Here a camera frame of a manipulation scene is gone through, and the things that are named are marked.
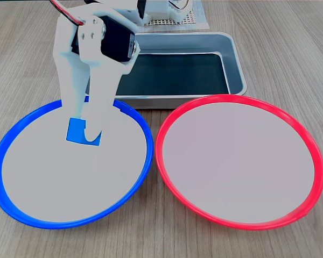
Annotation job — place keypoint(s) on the pale perforated base board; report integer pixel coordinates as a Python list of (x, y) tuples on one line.
[(199, 21)]

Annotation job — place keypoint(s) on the blue-rimmed white dish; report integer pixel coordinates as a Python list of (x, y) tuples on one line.
[(70, 182)]

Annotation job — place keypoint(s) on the blue cube block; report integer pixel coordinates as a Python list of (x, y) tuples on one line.
[(75, 131)]

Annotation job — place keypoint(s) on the silver metal tray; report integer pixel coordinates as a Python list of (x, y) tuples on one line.
[(232, 53)]

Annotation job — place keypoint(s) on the black tray liner mat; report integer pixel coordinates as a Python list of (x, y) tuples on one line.
[(172, 75)]

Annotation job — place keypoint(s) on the red-rimmed white dish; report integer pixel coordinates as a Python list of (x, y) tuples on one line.
[(237, 166)]

